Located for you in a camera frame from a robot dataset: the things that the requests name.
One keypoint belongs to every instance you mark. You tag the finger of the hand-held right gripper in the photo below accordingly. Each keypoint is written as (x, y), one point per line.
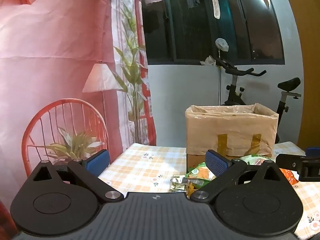
(287, 163)
(313, 152)

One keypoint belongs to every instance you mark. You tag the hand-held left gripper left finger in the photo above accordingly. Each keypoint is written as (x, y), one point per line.
(98, 161)

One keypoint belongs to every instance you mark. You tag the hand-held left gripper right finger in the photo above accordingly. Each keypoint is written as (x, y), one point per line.
(216, 162)

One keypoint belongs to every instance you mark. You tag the green and orange snack packet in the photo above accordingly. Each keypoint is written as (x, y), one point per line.
(200, 173)

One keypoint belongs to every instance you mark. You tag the cardboard box with plastic liner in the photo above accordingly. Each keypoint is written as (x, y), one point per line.
(225, 130)

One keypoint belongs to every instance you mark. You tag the green and white snack packet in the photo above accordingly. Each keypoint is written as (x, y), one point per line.
(252, 159)

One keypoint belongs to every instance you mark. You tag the yellow snack packet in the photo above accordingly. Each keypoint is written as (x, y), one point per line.
(191, 190)

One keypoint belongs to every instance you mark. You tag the small silver green snack packet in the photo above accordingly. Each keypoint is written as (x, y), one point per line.
(178, 183)

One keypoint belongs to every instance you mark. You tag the yellow wooden door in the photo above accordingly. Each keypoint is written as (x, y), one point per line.
(309, 125)

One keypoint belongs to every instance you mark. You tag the checked floral tablecloth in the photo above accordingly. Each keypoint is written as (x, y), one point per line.
(150, 160)

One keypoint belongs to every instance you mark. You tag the black exercise bike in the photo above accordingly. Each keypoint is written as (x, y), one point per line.
(235, 85)

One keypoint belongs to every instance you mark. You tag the thin metal pole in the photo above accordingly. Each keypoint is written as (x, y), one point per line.
(219, 80)

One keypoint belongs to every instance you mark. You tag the crumpled white tissue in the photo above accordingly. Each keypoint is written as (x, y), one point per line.
(208, 61)

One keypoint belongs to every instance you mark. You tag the pink printed backdrop cloth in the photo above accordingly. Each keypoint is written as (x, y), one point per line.
(50, 42)

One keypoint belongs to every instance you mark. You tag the dark sliding window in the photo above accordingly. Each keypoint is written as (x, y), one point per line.
(190, 30)

